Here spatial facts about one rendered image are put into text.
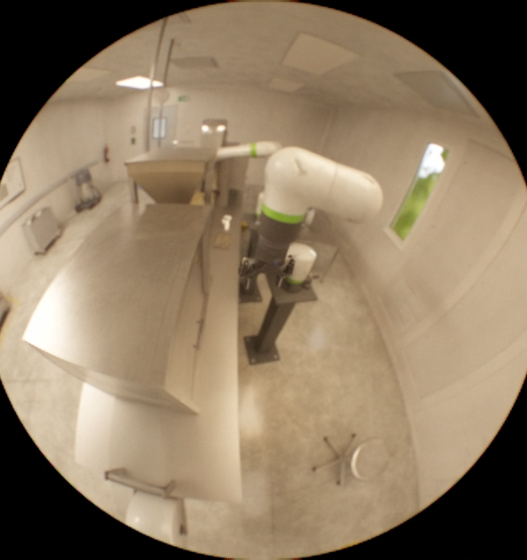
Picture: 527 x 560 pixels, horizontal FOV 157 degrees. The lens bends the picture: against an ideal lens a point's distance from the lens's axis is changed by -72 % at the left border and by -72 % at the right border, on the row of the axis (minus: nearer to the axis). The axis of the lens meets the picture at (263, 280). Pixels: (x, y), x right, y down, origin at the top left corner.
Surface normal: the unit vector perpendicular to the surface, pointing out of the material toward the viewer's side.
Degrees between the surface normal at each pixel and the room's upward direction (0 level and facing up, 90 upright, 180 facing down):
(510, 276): 90
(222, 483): 0
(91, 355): 0
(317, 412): 0
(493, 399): 90
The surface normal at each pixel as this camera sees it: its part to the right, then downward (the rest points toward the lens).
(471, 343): -0.98, -0.09
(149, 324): 0.19, -0.69
